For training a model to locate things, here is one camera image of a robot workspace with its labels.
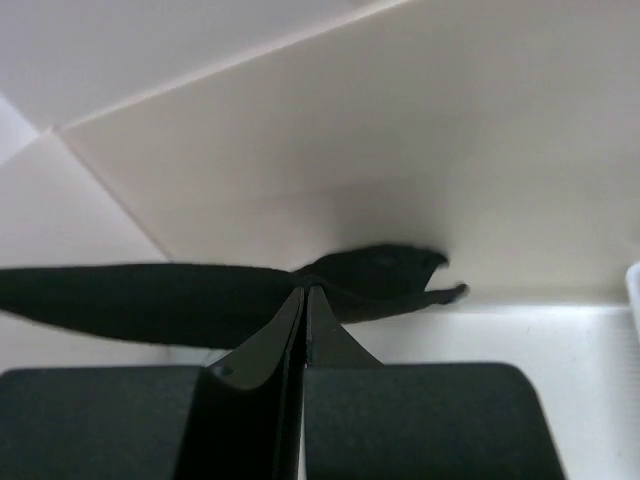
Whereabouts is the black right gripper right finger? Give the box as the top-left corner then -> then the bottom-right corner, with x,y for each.
304,287 -> 565,479

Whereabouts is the black tank top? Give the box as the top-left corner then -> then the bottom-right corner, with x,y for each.
1,244 -> 468,350

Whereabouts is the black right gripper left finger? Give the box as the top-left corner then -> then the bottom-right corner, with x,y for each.
1,289 -> 304,479

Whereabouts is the white plastic laundry basket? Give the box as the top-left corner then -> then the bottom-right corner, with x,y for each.
625,262 -> 640,319

